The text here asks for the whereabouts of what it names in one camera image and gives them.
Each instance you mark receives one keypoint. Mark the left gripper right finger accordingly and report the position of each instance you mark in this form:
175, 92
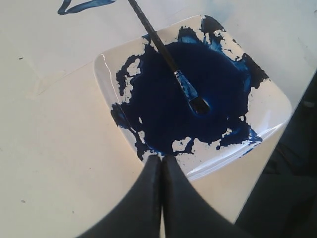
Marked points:
186, 214

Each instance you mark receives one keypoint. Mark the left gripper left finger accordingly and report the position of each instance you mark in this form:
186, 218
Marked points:
138, 214

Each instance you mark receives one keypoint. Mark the black paintbrush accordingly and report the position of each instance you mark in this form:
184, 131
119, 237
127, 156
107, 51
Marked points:
168, 57

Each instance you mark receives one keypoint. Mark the white paper sheet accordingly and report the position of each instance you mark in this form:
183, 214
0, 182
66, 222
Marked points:
56, 42

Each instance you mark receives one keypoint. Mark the white square paint plate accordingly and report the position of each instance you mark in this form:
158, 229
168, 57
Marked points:
216, 109

